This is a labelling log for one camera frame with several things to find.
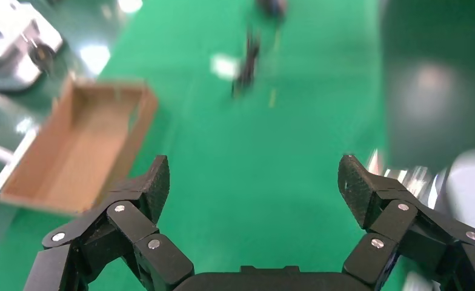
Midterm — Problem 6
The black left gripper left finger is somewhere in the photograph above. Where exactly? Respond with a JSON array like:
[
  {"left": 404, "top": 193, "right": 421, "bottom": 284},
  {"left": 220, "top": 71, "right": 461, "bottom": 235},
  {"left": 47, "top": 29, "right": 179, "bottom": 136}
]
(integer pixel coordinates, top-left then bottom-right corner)
[{"left": 22, "top": 154, "right": 194, "bottom": 291}]

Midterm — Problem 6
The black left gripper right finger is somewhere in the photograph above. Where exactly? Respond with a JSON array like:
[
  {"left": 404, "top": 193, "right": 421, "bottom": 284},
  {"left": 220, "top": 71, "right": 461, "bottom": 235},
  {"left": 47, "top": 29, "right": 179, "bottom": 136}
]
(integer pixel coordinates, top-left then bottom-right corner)
[{"left": 337, "top": 154, "right": 475, "bottom": 291}]

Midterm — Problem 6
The black power adapter with cable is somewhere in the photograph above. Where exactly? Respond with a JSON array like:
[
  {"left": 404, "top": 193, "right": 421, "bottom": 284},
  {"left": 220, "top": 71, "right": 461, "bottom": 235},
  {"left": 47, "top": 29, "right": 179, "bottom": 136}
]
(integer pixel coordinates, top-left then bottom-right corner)
[{"left": 231, "top": 0, "right": 288, "bottom": 99}]

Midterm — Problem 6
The open brown cardboard box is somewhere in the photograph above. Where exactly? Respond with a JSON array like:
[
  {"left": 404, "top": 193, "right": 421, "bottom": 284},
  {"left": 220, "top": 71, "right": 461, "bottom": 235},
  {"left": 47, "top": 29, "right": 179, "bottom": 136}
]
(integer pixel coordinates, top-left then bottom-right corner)
[{"left": 0, "top": 76, "right": 159, "bottom": 216}]

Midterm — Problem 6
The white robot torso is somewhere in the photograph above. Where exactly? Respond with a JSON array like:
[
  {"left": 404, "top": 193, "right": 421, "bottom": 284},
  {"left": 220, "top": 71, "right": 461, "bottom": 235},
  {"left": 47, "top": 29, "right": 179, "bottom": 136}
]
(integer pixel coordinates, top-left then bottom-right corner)
[{"left": 434, "top": 149, "right": 475, "bottom": 242}]

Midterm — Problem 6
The green table cloth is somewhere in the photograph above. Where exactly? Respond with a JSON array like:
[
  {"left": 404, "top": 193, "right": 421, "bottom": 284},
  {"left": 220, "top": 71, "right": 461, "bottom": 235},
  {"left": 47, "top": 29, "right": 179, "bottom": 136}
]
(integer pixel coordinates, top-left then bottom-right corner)
[{"left": 0, "top": 0, "right": 407, "bottom": 291}]

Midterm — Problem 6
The white wheeled background robot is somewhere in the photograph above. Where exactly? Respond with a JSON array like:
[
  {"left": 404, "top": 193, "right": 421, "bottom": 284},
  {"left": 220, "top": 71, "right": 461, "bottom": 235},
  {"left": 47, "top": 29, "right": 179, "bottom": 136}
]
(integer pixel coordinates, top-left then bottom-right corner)
[{"left": 0, "top": 0, "right": 65, "bottom": 93}]

